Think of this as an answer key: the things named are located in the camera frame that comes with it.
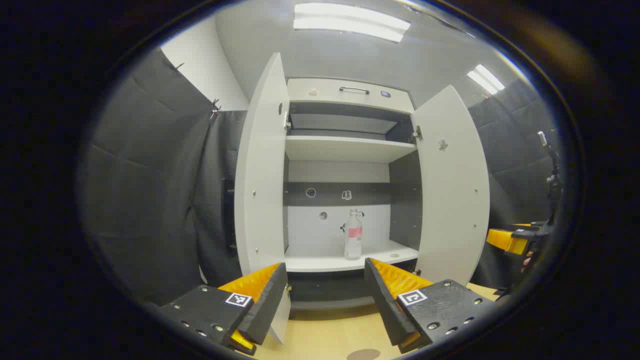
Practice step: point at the clear plastic bottle pink label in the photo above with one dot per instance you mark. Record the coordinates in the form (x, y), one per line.
(352, 245)

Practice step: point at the white cabinet door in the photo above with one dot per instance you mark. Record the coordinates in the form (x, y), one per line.
(450, 200)
(260, 175)

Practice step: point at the small ceiling light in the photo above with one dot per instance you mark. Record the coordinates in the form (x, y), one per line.
(486, 79)

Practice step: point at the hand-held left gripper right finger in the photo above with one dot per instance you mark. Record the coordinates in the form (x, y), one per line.
(385, 305)

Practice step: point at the white and grey cabinet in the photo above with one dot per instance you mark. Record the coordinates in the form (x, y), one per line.
(340, 240)

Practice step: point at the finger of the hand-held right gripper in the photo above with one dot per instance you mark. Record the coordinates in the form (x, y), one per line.
(502, 239)

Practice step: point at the white cabinet shelf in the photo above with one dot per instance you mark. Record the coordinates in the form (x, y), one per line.
(345, 149)

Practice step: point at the long ceiling light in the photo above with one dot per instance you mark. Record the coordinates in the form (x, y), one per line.
(350, 22)

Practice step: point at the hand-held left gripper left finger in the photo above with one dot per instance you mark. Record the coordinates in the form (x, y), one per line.
(267, 310)

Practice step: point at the black stand with white tip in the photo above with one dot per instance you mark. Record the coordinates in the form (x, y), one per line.
(554, 180)

